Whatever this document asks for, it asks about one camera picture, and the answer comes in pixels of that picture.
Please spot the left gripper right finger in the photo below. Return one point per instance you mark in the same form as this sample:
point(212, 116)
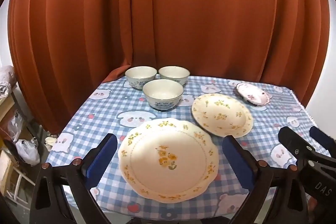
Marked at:
point(288, 204)

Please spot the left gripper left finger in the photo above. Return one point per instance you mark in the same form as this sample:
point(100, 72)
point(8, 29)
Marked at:
point(49, 203)

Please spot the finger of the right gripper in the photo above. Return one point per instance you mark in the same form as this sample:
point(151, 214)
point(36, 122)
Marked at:
point(316, 171)
point(324, 140)

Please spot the red-rimmed small plate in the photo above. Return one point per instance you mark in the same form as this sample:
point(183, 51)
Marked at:
point(252, 94)

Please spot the round yellow-flower plate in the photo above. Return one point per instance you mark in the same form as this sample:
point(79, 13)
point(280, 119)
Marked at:
point(222, 115)

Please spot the large scalloped yellow-flower plate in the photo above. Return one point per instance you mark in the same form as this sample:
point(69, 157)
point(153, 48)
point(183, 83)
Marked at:
point(168, 160)

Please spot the blue floral bowl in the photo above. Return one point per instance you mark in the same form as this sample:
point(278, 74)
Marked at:
point(163, 94)

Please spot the blue checkered cartoon tablecloth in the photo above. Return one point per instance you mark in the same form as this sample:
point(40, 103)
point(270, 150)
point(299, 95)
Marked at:
point(121, 108)

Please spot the orange curtain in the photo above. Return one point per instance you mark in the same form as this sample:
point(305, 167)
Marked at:
point(62, 50)

